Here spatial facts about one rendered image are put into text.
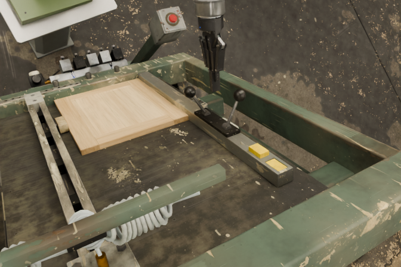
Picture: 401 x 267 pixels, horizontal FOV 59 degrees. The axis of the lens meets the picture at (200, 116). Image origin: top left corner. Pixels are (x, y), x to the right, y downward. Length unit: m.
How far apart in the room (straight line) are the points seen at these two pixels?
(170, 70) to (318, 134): 0.86
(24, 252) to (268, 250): 0.36
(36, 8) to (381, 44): 3.26
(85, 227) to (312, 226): 0.39
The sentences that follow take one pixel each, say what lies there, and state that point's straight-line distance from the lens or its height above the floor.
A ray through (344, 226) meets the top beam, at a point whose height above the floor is 1.96.
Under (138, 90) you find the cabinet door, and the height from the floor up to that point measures 1.01.
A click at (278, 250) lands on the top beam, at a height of 1.93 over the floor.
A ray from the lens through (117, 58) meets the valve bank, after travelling 1.79.
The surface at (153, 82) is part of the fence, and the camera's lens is 1.51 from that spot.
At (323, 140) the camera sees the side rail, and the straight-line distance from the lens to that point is 1.09.
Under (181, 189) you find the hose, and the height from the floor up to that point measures 1.97.
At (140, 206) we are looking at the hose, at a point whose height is 1.97.
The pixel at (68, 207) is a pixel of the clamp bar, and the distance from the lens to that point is 0.83.
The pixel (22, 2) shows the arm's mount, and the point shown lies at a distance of 1.82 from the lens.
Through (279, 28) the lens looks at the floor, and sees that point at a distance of 3.28.
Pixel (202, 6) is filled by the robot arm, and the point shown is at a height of 1.59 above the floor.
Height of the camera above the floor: 2.44
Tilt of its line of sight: 66 degrees down
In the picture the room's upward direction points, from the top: 69 degrees clockwise
